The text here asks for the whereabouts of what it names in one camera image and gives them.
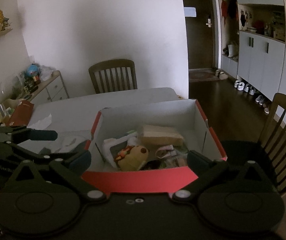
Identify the blue globe toy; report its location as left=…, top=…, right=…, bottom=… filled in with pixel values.
left=25, top=64, right=40, bottom=78

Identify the red cardboard storage box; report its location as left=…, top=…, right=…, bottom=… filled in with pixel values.
left=82, top=100, right=226, bottom=194

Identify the white shoe cabinet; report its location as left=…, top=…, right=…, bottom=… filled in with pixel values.
left=216, top=0, right=286, bottom=100

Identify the white paper sheet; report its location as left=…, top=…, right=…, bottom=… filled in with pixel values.
left=28, top=114, right=52, bottom=130

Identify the dark entrance door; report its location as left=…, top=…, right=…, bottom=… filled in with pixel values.
left=183, top=0, right=215, bottom=69

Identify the beige sponge block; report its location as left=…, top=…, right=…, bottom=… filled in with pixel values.
left=138, top=125, right=184, bottom=146

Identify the small pink white bottle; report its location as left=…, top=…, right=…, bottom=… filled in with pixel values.
left=155, top=145, right=174, bottom=159

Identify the yellow plush toy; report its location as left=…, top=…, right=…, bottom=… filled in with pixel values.
left=114, top=145, right=149, bottom=172

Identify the white drawer cabinet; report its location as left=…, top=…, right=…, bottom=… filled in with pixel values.
left=23, top=70, right=69, bottom=106

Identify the dark wooden chair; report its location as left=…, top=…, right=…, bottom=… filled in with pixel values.
left=88, top=59, right=138, bottom=94

